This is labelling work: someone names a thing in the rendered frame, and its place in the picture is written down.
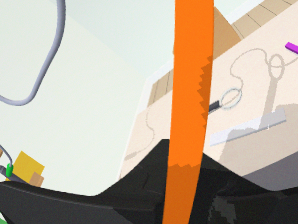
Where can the grey loop with dark grey handle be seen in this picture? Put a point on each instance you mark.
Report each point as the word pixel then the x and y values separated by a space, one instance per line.
pixel 218 103

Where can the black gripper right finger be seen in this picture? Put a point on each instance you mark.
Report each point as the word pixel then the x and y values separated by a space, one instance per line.
pixel 223 197

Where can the white flat strip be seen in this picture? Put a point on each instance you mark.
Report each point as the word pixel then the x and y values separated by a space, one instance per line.
pixel 271 118

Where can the magenta handle with pale grey ring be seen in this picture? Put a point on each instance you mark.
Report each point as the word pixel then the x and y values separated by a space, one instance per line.
pixel 292 47

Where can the orange handle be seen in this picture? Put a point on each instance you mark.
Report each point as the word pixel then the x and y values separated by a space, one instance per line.
pixel 192 79

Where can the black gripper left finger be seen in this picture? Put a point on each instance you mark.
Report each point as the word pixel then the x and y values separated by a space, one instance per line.
pixel 138 198

